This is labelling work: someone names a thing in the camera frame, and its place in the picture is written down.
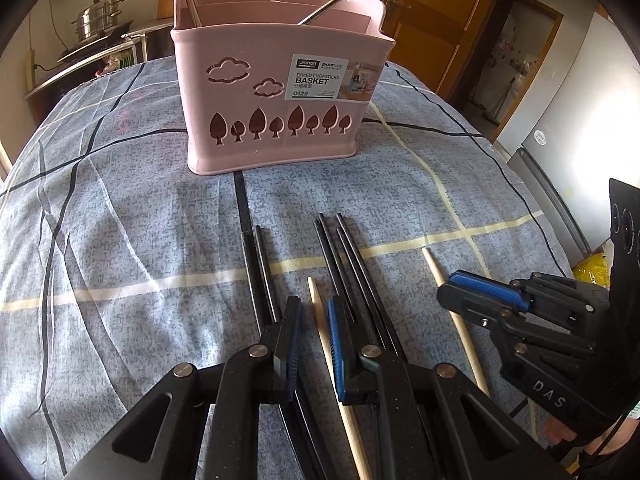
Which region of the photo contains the wooden chopstick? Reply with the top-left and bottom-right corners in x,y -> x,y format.
421,247 -> 489,396
307,276 -> 374,480

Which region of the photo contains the metal kitchen shelf table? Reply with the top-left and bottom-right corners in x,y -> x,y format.
24,34 -> 147,101

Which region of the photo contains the right hand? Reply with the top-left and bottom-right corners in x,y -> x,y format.
544,415 -> 639,462

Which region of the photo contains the yellow plastic bag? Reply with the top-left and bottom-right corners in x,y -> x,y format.
573,252 -> 611,289

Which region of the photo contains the black chopstick far left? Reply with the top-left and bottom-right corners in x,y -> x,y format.
242,230 -> 324,479

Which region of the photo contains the black chopstick middle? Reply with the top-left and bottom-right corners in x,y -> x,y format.
314,212 -> 380,344

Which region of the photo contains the white refrigerator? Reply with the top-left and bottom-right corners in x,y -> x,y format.
509,14 -> 639,266

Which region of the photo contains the blue plaid tablecloth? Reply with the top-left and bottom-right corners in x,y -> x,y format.
1,58 -> 570,479

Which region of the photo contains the wooden door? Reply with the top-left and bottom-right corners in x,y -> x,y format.
383,0 -> 496,100

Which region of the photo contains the pink plastic chopstick basket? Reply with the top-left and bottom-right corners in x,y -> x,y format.
170,0 -> 395,176

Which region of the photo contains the induction cooker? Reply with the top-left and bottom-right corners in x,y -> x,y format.
56,21 -> 132,64

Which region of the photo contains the stainless steel steamer pot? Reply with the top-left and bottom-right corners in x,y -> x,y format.
73,0 -> 126,41

